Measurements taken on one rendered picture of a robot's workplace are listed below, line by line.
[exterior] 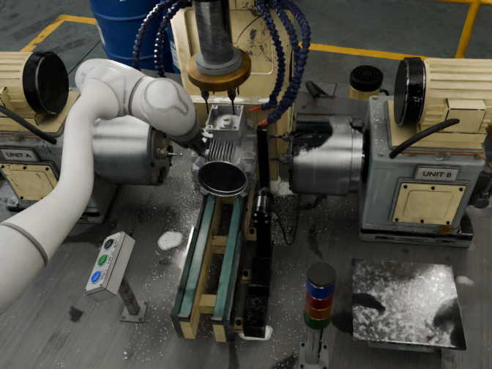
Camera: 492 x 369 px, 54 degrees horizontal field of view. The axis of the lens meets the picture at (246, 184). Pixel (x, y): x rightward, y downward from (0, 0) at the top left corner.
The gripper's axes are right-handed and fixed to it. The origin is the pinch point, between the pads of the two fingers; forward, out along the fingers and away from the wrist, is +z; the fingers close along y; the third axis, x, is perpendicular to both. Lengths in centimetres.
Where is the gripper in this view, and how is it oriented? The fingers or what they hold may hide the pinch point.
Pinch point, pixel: (200, 149)
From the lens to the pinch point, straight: 143.7
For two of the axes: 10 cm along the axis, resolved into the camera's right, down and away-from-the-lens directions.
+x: -0.8, 9.7, -2.1
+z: 1.2, 2.2, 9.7
